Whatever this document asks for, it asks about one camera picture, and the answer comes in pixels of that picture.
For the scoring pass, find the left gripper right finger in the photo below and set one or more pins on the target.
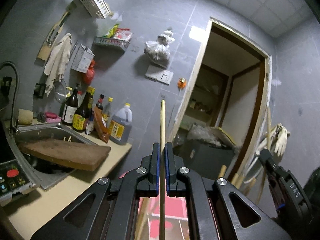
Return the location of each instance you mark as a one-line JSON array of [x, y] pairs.
[[215, 208]]

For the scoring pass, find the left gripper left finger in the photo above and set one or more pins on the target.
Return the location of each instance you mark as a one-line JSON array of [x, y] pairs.
[[108, 208]]

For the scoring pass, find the wooden chopstick bundle two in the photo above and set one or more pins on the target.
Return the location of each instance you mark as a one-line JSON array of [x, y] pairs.
[[234, 179]]

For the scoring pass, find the wooden chopstick bundle one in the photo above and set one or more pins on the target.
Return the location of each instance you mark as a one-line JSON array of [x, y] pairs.
[[222, 171], [249, 186]]

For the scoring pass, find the wooden chopstick bundle four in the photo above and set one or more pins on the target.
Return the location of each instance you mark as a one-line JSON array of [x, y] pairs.
[[162, 174]]

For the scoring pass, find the dark grey cabinet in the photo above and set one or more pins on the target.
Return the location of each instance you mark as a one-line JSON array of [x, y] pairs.
[[206, 159]]

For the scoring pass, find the pink checked tablecloth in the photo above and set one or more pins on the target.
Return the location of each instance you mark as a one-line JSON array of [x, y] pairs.
[[184, 218]]

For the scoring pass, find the white rubber glove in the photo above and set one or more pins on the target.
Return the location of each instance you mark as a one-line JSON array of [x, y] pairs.
[[279, 137]]

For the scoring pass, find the wooden cutting board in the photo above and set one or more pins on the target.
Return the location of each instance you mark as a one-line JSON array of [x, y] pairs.
[[70, 154]]

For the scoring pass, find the steel sink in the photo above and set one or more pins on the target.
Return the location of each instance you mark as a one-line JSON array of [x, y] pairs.
[[48, 174]]

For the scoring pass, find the beige countertop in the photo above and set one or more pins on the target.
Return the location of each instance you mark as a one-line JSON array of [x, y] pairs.
[[30, 213]]

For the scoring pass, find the large clear oil jug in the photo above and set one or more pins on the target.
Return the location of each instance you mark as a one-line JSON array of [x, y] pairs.
[[121, 124]]

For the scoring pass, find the orange snack packet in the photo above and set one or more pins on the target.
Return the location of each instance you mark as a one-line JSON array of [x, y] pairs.
[[100, 126]]

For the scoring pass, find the dark soy sauce bottle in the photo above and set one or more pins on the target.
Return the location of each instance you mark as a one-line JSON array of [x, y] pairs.
[[84, 112]]

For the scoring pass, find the yellow cap clear bottle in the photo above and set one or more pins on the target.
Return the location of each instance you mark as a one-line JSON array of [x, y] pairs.
[[107, 110]]

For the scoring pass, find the red cap dark bottle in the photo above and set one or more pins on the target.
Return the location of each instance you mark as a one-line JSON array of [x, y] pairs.
[[99, 103]]

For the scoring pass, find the pink soap dish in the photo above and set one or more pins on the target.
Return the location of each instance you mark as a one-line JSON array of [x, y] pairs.
[[52, 117]]

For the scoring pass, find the black bottle white label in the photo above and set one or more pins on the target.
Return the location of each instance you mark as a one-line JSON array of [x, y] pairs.
[[71, 105]]

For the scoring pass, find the yellow sponge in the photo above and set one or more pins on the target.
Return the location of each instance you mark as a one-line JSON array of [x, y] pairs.
[[25, 117]]

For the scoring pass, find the red plastic bag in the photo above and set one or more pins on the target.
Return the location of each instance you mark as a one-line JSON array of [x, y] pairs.
[[90, 74]]

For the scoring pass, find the hanging plastic bag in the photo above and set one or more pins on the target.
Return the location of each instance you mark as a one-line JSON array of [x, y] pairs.
[[158, 51]]

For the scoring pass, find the hanging white towel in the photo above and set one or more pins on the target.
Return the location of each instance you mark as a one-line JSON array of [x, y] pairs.
[[56, 65]]

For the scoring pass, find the wooden knife holder board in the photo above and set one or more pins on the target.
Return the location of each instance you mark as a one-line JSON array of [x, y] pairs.
[[49, 42]]

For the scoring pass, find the wooden door frame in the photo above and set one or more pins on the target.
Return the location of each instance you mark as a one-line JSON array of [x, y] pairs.
[[259, 118]]

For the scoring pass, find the orange wall hook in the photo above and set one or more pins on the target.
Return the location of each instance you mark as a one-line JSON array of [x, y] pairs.
[[181, 83]]

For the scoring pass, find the white wall socket panel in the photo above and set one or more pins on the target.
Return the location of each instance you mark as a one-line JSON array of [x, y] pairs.
[[159, 74]]

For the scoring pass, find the white wall box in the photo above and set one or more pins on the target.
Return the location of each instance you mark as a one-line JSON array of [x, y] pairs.
[[82, 59]]

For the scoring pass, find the grey wall shelf with packets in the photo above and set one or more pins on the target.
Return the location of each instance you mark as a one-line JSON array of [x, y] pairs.
[[115, 37]]

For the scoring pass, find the white wall basket rack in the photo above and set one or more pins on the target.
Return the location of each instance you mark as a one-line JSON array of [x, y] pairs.
[[97, 8]]

